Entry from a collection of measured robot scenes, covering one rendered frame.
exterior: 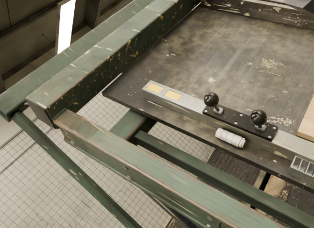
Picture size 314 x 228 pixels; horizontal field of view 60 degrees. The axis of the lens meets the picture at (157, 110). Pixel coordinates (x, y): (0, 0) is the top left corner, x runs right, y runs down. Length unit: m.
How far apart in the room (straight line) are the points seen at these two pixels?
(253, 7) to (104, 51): 0.66
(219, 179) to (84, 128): 0.40
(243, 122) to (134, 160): 0.31
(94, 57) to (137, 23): 0.24
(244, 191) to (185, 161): 0.18
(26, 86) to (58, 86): 0.53
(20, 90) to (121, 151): 0.79
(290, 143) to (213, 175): 0.21
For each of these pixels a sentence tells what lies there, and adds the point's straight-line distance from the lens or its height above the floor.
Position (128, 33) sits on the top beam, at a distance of 1.06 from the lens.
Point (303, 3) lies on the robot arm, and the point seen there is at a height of 1.57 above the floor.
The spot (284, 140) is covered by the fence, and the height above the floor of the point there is 1.33.
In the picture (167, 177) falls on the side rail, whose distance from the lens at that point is 0.67.
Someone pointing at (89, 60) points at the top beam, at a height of 1.91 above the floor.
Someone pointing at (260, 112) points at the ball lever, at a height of 1.45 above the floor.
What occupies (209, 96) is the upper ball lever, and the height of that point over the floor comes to 1.55.
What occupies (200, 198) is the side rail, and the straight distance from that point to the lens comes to 0.64.
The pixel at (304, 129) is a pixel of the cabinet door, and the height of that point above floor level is 1.29.
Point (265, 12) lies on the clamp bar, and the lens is 1.28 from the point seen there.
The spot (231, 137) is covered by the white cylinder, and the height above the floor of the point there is 1.43.
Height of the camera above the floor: 1.62
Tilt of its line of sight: level
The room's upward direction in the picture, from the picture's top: 48 degrees counter-clockwise
